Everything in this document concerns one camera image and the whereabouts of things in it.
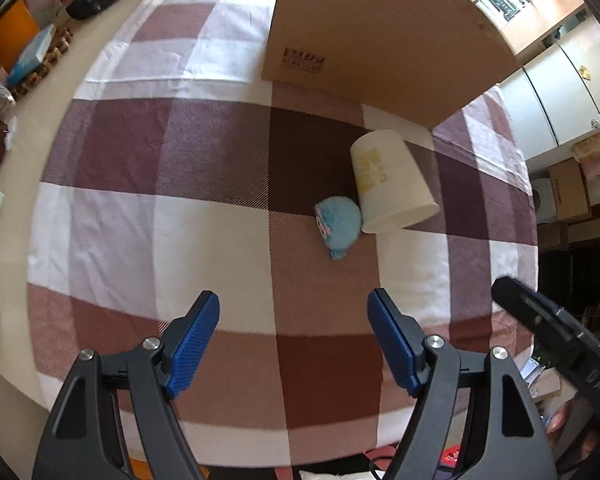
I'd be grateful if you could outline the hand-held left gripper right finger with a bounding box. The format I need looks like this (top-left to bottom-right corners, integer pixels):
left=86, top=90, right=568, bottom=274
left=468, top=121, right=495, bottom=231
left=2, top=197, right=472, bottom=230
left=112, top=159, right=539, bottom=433
left=367, top=287, right=556, bottom=480

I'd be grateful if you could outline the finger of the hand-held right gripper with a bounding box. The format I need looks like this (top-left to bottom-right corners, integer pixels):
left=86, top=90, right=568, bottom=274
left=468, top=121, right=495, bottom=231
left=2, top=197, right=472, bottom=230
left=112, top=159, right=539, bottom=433
left=491, top=276, right=577, bottom=357

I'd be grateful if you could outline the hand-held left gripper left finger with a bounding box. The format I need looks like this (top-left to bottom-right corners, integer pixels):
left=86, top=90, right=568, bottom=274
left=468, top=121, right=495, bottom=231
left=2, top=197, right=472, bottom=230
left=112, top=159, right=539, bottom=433
left=30, top=290, right=221, bottom=480

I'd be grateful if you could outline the blue plush toy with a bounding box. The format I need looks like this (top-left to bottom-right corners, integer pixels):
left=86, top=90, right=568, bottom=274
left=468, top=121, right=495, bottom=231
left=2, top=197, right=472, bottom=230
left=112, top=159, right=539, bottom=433
left=314, top=196, right=364, bottom=261

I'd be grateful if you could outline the cream paper cup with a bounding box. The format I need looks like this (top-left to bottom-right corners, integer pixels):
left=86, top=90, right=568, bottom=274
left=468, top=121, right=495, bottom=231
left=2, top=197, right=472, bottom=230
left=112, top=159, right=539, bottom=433
left=350, top=129, right=441, bottom=235

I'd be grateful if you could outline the brown cardboard box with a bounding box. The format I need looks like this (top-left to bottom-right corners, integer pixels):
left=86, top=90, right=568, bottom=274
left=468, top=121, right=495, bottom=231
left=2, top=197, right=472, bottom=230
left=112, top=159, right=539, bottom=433
left=261, top=0, right=518, bottom=128

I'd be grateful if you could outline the orange container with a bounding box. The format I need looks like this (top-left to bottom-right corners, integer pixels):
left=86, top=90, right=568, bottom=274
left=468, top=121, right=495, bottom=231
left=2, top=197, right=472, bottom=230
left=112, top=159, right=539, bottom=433
left=0, top=0, right=41, bottom=68

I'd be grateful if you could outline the person's right hand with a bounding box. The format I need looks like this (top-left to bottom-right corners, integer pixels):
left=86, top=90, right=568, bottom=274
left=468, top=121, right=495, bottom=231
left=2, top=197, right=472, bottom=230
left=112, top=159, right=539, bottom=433
left=544, top=395, right=600, bottom=462

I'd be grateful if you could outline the small brown carton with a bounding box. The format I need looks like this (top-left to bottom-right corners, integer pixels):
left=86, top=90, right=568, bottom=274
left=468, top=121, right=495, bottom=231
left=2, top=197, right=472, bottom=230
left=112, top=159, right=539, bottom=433
left=547, top=157, right=593, bottom=222

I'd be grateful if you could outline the brown white checked tablecloth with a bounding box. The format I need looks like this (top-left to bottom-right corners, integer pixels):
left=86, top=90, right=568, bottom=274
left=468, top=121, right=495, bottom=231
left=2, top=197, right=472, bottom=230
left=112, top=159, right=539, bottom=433
left=26, top=0, right=539, bottom=468

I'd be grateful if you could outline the white tall cabinet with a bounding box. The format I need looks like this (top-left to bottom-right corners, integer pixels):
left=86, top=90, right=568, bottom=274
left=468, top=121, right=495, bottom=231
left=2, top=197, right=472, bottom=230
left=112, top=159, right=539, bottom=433
left=497, top=7, right=600, bottom=161

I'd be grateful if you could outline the black countertop oven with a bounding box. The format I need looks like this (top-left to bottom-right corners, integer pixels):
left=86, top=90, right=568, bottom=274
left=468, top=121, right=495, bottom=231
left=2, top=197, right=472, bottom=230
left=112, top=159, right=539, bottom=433
left=487, top=0, right=526, bottom=21

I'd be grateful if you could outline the blue book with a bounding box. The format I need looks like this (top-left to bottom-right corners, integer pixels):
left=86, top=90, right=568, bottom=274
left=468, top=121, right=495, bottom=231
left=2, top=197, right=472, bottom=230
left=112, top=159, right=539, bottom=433
left=5, top=24, right=57, bottom=88

